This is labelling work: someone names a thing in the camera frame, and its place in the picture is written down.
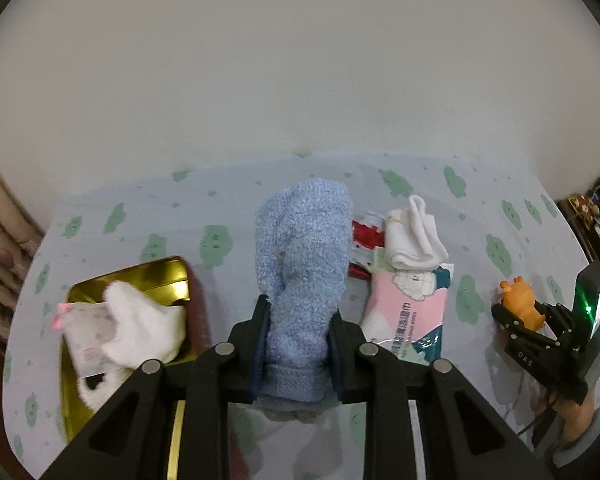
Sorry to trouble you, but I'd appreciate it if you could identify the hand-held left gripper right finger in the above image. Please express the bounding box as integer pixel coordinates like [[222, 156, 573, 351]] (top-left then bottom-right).
[[327, 310, 553, 480]]

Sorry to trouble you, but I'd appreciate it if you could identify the person's right forearm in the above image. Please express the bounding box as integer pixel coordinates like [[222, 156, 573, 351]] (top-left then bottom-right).
[[550, 407, 600, 468]]

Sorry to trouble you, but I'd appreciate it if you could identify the pink teal wet wipes pack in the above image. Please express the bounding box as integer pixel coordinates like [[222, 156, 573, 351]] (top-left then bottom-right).
[[361, 247, 453, 366]]

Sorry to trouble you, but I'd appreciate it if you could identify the orange toy figure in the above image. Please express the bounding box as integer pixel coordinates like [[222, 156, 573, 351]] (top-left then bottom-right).
[[498, 276, 548, 332]]

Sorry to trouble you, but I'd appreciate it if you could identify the red and white cloth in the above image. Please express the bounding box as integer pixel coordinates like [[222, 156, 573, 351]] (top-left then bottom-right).
[[349, 211, 387, 281]]

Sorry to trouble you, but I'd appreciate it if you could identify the white flower print packet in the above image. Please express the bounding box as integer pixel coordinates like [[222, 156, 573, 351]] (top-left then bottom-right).
[[55, 301, 123, 378]]

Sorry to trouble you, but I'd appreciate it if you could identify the red tin box gold interior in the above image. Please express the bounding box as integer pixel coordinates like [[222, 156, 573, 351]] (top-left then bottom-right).
[[60, 256, 216, 480]]

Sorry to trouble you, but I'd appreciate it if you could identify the blue towel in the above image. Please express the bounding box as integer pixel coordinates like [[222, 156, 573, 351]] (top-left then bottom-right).
[[254, 178, 355, 423]]

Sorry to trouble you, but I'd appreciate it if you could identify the beige patterned curtain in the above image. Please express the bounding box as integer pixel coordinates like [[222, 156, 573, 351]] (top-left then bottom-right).
[[0, 150, 43, 351]]

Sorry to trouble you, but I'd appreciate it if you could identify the white sock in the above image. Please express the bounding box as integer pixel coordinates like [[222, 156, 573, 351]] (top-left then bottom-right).
[[101, 281, 187, 367]]

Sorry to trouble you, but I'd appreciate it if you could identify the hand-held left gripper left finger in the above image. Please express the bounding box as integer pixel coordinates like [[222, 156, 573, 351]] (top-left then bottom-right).
[[40, 294, 272, 480]]

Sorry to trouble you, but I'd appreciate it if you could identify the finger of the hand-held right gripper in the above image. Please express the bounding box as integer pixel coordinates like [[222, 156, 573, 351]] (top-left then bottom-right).
[[535, 301, 576, 341], [491, 302, 531, 342]]

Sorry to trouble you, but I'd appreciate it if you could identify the person's right hand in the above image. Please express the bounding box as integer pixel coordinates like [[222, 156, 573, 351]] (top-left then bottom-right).
[[530, 385, 595, 443]]

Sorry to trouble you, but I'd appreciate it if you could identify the black cable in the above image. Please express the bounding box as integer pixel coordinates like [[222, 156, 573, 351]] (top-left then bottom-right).
[[500, 417, 538, 436]]

